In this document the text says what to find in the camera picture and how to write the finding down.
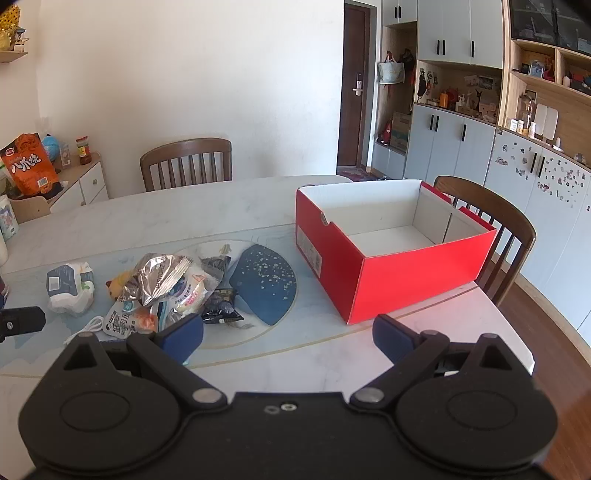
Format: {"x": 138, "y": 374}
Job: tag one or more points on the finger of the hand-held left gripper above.
{"x": 23, "y": 321}

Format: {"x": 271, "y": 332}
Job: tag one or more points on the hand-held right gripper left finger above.
{"x": 182, "y": 336}

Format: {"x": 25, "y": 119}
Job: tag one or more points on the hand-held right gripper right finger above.
{"x": 392, "y": 336}

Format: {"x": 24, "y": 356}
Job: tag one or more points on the clear bread packet blue print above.
{"x": 191, "y": 293}

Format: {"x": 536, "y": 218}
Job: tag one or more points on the black snack packet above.
{"x": 221, "y": 307}

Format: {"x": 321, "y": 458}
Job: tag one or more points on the red cardboard box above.
{"x": 406, "y": 286}

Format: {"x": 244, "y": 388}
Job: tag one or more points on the silver foil snack bag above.
{"x": 159, "y": 277}

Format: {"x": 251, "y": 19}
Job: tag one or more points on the yellow plush toy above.
{"x": 119, "y": 284}

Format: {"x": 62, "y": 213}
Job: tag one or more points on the white marble desktop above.
{"x": 207, "y": 207}

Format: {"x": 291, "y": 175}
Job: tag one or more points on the printed blue table mat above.
{"x": 277, "y": 332}

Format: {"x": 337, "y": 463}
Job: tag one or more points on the printed white cup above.
{"x": 7, "y": 217}

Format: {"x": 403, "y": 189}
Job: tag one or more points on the light wooden box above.
{"x": 30, "y": 210}

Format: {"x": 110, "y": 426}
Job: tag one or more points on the white sideboard with drawers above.
{"x": 90, "y": 182}

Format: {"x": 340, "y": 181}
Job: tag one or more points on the orange snack bag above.
{"x": 30, "y": 166}

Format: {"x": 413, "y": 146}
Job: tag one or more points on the patterned red rug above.
{"x": 360, "y": 173}

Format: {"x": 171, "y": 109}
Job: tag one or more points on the brown wooden slatted chair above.
{"x": 508, "y": 212}
{"x": 184, "y": 145}

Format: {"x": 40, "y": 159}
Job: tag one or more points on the blue globe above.
{"x": 51, "y": 146}

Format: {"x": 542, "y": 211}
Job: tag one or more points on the red jar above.
{"x": 83, "y": 152}

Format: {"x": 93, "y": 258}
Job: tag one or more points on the silver door lock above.
{"x": 357, "y": 83}

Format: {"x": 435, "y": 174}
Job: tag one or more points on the pale blue tote bag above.
{"x": 391, "y": 71}

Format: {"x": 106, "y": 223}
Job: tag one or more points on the dark brown door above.
{"x": 353, "y": 55}

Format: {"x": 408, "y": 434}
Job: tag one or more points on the white wooden wall cabinet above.
{"x": 461, "y": 138}

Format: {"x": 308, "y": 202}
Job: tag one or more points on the wooden wall shelf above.
{"x": 11, "y": 56}

